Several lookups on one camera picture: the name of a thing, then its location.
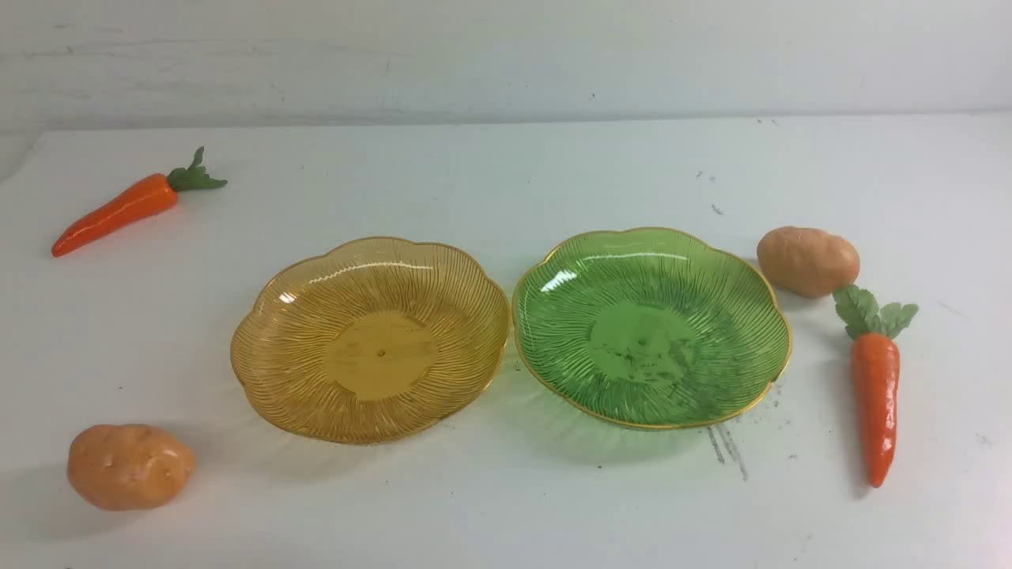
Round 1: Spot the brown toy potato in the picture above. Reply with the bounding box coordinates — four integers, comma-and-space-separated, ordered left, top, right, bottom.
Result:
756, 226, 861, 299
66, 424, 196, 511

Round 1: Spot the orange toy carrot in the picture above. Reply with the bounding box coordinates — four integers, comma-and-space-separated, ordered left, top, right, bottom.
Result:
833, 285, 920, 488
51, 145, 228, 257

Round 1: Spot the amber ribbed plastic plate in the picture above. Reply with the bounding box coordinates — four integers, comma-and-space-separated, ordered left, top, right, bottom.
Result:
230, 236, 511, 444

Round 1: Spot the green ribbed plastic plate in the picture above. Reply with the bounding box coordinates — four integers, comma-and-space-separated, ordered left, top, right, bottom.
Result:
511, 227, 794, 430

